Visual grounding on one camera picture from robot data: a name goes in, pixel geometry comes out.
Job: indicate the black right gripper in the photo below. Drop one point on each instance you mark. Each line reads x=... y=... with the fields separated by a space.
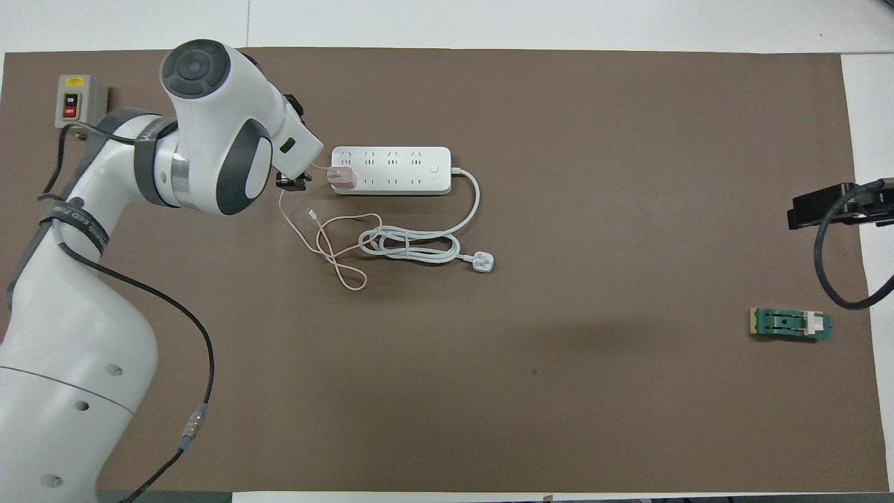
x=876 y=209

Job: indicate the pink charger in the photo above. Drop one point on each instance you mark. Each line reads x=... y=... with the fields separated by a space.
x=342 y=177

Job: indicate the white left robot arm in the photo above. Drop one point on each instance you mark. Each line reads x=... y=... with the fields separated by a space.
x=70 y=349

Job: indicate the white power strip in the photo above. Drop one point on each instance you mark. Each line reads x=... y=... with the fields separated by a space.
x=401 y=170

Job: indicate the green circuit board module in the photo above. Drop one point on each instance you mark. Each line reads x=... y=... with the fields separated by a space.
x=782 y=323

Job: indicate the brown table mat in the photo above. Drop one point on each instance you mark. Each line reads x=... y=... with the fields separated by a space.
x=559 y=391

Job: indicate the grey on-off switch box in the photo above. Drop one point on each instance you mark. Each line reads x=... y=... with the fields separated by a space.
x=77 y=98

